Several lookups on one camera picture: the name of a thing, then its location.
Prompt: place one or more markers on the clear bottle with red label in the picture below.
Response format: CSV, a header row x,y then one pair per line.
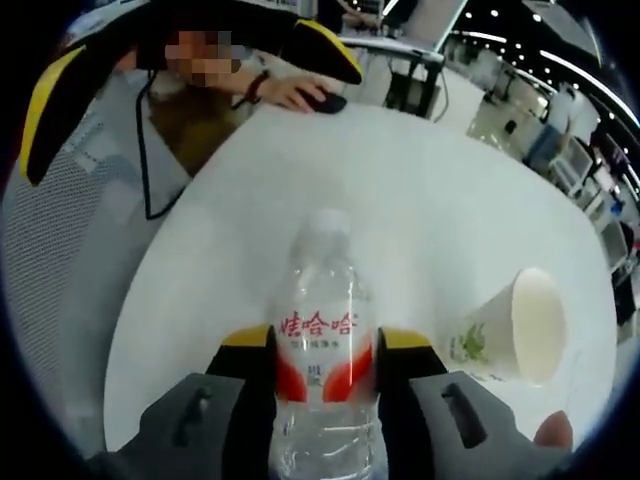
x,y
325,300

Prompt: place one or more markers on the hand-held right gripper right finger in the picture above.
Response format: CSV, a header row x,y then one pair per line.
x,y
425,425

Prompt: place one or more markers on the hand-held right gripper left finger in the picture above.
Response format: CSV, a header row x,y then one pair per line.
x,y
220,410

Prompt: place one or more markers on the white paper cup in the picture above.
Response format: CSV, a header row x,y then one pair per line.
x,y
537,325

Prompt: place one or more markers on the person's right hand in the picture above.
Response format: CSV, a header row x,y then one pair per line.
x,y
555,430

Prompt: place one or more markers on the black computer mouse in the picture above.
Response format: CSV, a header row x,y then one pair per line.
x,y
327,104

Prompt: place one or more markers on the white table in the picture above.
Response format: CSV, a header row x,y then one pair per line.
x,y
400,200

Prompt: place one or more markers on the grey mesh chair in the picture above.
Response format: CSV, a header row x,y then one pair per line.
x,y
75,240

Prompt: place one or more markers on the desk with black legs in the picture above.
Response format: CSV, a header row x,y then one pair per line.
x,y
420,65

